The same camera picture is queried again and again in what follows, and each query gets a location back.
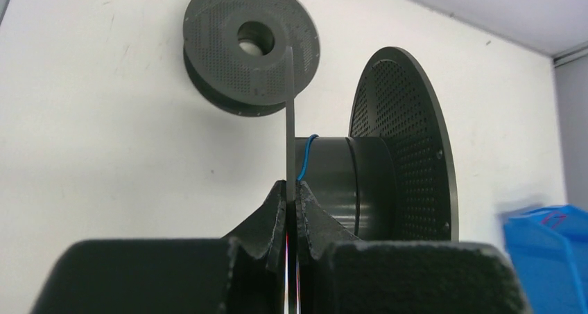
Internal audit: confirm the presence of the blue plastic bin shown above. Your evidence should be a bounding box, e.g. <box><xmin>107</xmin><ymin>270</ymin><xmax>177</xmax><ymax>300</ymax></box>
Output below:
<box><xmin>503</xmin><ymin>205</ymin><xmax>587</xmax><ymax>313</ymax></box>

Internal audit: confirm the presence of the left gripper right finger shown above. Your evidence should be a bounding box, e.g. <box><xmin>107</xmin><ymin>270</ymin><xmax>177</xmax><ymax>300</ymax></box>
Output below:
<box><xmin>295</xmin><ymin>182</ymin><xmax>532</xmax><ymax>313</ymax></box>

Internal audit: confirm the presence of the black spool lying flat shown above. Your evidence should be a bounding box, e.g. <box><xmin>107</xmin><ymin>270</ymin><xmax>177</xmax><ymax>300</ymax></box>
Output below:
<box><xmin>182</xmin><ymin>0</ymin><xmax>320</xmax><ymax>117</ymax></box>

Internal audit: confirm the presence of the thin blue wire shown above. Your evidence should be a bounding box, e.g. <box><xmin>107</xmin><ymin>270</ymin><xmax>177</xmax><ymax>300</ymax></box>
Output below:
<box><xmin>296</xmin><ymin>134</ymin><xmax>320</xmax><ymax>182</ymax></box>

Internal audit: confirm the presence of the black cable spool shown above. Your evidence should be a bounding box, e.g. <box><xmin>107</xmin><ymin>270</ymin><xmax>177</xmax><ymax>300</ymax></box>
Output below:
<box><xmin>295</xmin><ymin>46</ymin><xmax>459</xmax><ymax>241</ymax></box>

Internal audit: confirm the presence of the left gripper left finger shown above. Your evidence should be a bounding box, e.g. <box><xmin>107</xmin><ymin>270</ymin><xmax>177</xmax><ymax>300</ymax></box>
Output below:
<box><xmin>32</xmin><ymin>180</ymin><xmax>286</xmax><ymax>313</ymax></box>

